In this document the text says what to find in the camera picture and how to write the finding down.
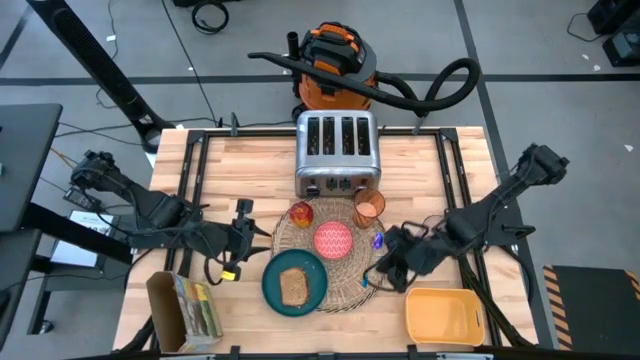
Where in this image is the black hazard-striped floor mat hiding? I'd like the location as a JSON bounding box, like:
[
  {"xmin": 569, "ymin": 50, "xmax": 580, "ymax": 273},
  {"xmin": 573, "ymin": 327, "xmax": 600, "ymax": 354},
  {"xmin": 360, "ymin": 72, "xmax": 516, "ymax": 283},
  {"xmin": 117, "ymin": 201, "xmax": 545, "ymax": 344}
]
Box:
[{"xmin": 542, "ymin": 264, "xmax": 640, "ymax": 354}]

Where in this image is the brown toast slice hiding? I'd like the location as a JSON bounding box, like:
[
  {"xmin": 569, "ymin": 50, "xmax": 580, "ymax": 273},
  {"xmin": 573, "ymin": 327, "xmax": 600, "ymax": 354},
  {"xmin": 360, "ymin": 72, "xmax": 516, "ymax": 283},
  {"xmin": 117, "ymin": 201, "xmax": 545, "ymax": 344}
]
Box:
[{"xmin": 278, "ymin": 266, "xmax": 310, "ymax": 308}]

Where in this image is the orange translucent cup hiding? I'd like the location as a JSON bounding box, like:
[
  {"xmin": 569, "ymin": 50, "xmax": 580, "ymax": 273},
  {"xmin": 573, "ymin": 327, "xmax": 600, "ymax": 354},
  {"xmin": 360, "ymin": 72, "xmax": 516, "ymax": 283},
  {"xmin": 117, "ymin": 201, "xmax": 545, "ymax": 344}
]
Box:
[{"xmin": 352, "ymin": 187, "xmax": 387, "ymax": 230}]

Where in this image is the black power adapter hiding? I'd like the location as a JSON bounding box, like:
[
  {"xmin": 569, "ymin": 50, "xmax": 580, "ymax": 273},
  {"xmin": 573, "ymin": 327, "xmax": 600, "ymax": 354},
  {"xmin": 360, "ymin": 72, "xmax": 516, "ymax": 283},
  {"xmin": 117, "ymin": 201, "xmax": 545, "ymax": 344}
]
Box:
[{"xmin": 63, "ymin": 187, "xmax": 103, "ymax": 213}]

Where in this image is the red apple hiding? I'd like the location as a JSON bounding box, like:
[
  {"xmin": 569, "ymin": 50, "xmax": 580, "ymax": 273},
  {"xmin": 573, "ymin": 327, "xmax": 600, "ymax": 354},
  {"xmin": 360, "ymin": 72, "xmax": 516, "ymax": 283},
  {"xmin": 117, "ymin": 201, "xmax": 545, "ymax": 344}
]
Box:
[{"xmin": 288, "ymin": 200, "xmax": 315, "ymax": 230}]

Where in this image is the black desk leg beam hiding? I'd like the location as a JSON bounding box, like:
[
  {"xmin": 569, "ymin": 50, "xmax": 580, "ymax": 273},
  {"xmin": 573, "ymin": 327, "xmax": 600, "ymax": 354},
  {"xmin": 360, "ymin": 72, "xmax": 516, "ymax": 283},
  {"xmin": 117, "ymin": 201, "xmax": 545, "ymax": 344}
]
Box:
[{"xmin": 19, "ymin": 202, "xmax": 135, "ymax": 266}]

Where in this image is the white paper booklet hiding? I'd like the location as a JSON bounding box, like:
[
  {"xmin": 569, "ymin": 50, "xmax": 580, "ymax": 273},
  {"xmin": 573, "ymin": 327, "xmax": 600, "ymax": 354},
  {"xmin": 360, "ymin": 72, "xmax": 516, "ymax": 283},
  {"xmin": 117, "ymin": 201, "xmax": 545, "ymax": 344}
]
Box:
[{"xmin": 49, "ymin": 209, "xmax": 121, "ymax": 269}]

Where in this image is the coiled black cable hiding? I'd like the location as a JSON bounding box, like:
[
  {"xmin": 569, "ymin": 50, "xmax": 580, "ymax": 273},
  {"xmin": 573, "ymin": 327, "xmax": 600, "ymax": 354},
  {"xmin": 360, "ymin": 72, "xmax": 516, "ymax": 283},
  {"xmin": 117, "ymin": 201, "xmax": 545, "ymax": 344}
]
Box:
[{"xmin": 191, "ymin": 0, "xmax": 231, "ymax": 35}]

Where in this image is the long thin black cable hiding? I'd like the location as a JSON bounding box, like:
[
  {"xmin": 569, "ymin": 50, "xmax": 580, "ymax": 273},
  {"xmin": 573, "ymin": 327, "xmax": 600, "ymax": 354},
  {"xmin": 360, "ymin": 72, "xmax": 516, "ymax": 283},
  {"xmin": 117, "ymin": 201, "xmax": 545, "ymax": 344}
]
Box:
[{"xmin": 160, "ymin": 0, "xmax": 221, "ymax": 127}]

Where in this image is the round woven placemat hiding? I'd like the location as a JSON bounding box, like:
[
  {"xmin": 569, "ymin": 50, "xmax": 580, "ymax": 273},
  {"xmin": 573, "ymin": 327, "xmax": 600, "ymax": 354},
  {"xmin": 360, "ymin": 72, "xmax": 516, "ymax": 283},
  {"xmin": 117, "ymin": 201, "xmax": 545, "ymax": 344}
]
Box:
[{"xmin": 271, "ymin": 196, "xmax": 392, "ymax": 315}]

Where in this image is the black desk top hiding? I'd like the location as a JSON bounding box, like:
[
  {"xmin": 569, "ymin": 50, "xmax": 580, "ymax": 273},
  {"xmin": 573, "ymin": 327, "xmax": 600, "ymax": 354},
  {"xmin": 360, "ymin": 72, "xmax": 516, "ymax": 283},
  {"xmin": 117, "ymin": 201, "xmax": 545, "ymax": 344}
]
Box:
[{"xmin": 0, "ymin": 103, "xmax": 64, "ymax": 235}]

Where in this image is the teal round plate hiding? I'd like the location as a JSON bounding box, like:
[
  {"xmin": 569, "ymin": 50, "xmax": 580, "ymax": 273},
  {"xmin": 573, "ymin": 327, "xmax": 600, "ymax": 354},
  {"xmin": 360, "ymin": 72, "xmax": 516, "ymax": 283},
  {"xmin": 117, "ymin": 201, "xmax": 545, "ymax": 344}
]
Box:
[{"xmin": 261, "ymin": 248, "xmax": 330, "ymax": 318}]

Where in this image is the yellow plastic bin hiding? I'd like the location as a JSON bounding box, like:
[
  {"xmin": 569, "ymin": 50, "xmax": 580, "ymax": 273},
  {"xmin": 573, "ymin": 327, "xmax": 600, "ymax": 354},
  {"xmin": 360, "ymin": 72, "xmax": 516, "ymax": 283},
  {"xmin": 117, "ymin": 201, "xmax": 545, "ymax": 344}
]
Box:
[{"xmin": 404, "ymin": 287, "xmax": 486, "ymax": 347}]

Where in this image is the black vacuum hose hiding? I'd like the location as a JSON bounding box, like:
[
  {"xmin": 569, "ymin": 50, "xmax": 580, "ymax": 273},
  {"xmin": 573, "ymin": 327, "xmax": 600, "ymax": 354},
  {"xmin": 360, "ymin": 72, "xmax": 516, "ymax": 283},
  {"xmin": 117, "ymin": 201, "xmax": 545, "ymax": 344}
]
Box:
[{"xmin": 247, "ymin": 50, "xmax": 482, "ymax": 119}]

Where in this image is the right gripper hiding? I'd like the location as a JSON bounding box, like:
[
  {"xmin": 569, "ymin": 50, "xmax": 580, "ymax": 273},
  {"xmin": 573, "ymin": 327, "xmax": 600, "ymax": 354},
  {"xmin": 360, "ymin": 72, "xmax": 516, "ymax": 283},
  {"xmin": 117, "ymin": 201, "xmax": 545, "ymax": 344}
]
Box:
[{"xmin": 384, "ymin": 227, "xmax": 449, "ymax": 295}]

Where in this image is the orange black shop vacuum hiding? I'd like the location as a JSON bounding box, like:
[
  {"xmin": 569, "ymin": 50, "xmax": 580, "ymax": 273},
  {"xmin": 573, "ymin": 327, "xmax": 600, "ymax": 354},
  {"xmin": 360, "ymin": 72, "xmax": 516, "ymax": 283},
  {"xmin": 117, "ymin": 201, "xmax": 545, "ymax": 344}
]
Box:
[{"xmin": 292, "ymin": 21, "xmax": 379, "ymax": 121}]

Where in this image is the silver four-slot toaster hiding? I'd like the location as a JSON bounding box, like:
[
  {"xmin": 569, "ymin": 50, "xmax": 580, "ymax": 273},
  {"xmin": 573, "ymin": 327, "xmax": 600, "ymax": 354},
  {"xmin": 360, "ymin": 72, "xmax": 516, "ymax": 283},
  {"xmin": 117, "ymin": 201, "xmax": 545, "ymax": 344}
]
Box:
[{"xmin": 293, "ymin": 109, "xmax": 382, "ymax": 199}]

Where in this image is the colourful cereal box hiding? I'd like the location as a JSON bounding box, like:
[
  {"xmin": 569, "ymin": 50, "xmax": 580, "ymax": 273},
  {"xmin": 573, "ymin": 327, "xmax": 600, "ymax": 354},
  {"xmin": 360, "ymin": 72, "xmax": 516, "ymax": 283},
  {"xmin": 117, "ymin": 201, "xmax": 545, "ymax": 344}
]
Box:
[{"xmin": 145, "ymin": 270, "xmax": 225, "ymax": 354}]

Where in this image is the orange floor cable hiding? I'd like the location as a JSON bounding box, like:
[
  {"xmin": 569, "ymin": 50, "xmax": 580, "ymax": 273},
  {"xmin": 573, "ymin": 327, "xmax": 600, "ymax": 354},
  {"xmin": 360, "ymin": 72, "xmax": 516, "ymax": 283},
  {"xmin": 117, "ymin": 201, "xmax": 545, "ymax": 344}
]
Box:
[{"xmin": 49, "ymin": 147, "xmax": 81, "ymax": 171}]

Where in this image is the black metal table frame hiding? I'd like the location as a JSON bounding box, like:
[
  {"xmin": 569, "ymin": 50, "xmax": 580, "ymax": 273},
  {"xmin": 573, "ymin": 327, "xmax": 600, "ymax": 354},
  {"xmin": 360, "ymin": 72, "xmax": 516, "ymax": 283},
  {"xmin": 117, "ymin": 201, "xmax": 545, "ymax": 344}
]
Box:
[{"xmin": 127, "ymin": 127, "xmax": 539, "ymax": 360}]

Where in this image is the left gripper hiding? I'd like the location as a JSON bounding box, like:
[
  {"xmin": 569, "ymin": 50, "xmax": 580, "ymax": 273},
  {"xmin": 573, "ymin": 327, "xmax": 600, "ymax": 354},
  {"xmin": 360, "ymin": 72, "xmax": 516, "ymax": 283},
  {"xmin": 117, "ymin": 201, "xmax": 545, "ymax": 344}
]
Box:
[{"xmin": 214, "ymin": 198, "xmax": 273, "ymax": 281}]

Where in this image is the black floor equipment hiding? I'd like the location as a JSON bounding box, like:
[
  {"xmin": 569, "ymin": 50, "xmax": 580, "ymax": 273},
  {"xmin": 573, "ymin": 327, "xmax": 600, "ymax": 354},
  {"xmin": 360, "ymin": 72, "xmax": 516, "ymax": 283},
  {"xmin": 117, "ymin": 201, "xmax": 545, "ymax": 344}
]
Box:
[{"xmin": 587, "ymin": 0, "xmax": 640, "ymax": 69}]

